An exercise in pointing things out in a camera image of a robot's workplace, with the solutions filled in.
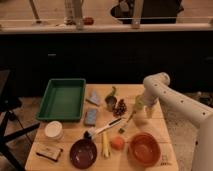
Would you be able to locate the red object on counter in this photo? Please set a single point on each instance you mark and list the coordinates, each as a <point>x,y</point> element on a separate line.
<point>88,21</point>

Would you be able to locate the light green plastic cup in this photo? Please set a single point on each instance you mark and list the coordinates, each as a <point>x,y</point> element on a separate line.
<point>139,103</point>

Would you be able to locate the white round container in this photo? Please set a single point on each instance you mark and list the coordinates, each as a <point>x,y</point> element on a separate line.
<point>54,130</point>

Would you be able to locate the grey metal cup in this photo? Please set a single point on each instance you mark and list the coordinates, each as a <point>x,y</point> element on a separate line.
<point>111,103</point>

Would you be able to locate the black office chair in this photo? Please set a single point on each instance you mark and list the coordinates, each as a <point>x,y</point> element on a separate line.
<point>9,115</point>

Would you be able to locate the green plastic tray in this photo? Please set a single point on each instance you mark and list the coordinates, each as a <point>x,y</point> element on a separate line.
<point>63,100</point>

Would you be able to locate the wooden block eraser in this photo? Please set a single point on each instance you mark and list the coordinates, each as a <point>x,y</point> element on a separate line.
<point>49,152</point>

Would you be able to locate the dark bag on counter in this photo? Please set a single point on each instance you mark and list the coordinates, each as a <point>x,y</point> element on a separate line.
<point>153,12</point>

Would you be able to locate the orange round fruit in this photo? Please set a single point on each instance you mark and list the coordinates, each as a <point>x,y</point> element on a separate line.
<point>117,143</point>

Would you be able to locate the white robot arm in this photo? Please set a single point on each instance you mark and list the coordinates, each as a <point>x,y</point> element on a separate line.
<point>200,115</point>

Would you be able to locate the brown pine cone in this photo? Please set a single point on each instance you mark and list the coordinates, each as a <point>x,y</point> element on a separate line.
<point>120,109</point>

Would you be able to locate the orange clay bowl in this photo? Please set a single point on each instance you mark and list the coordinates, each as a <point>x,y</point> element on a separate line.
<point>144,149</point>

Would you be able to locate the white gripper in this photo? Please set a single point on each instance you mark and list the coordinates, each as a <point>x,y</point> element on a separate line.
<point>150,109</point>

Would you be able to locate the black white dish brush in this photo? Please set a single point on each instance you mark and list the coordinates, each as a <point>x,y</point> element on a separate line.
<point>92,132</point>

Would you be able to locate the small metal fork brush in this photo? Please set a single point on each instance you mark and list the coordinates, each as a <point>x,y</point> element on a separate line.
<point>125,125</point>

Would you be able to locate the blue rectangular sponge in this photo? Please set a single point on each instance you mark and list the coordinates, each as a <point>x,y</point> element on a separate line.
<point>90,117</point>

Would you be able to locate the wooden stick stand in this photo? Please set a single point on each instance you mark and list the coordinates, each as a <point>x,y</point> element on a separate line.
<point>38,21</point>

